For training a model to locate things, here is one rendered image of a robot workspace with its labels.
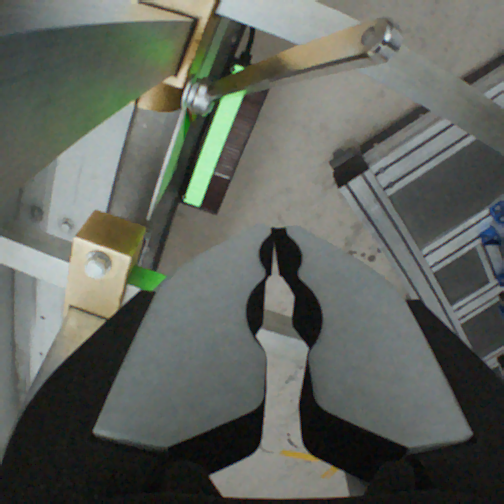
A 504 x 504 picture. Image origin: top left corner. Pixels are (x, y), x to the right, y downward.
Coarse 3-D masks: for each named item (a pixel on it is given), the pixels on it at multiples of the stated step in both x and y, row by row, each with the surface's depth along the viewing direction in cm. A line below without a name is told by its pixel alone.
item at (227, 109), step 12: (240, 96) 39; (228, 108) 40; (216, 120) 41; (228, 120) 41; (216, 132) 41; (216, 144) 42; (204, 156) 43; (216, 156) 43; (204, 168) 43; (192, 180) 44; (204, 180) 44; (192, 192) 45; (204, 192) 45
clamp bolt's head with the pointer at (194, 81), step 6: (192, 78) 24; (198, 78) 25; (192, 84) 25; (198, 84) 25; (186, 90) 24; (192, 90) 25; (186, 96) 25; (192, 96) 25; (186, 102) 26; (210, 108) 26; (192, 114) 32; (192, 120) 36
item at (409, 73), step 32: (224, 0) 21; (256, 0) 21; (288, 0) 21; (288, 32) 22; (320, 32) 22; (384, 64) 23; (416, 64) 23; (416, 96) 24; (448, 96) 24; (480, 96) 23; (480, 128) 25
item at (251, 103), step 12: (252, 96) 39; (240, 108) 40; (252, 108) 40; (240, 120) 41; (252, 120) 41; (240, 132) 41; (228, 144) 42; (240, 144) 42; (228, 156) 43; (216, 168) 43; (228, 168) 43; (216, 180) 44; (228, 180) 44; (216, 192) 45; (204, 204) 46; (216, 204) 46
